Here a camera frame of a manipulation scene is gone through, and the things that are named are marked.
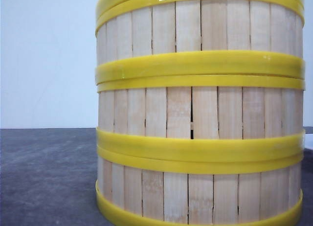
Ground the front bamboo steamer basket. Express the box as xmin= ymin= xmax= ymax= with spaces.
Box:
xmin=96 ymin=148 xmax=303 ymax=226

